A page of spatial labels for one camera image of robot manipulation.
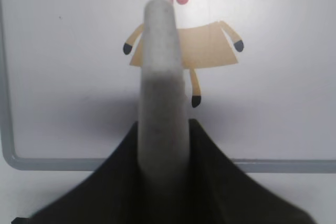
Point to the white cutting board grey rim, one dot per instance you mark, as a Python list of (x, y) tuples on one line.
[(259, 76)]

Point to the white-handled kitchen knife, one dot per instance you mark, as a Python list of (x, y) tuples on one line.
[(163, 141)]

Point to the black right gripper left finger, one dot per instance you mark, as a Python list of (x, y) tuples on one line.
[(114, 193)]

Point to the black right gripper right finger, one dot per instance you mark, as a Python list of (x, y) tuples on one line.
[(210, 188)]

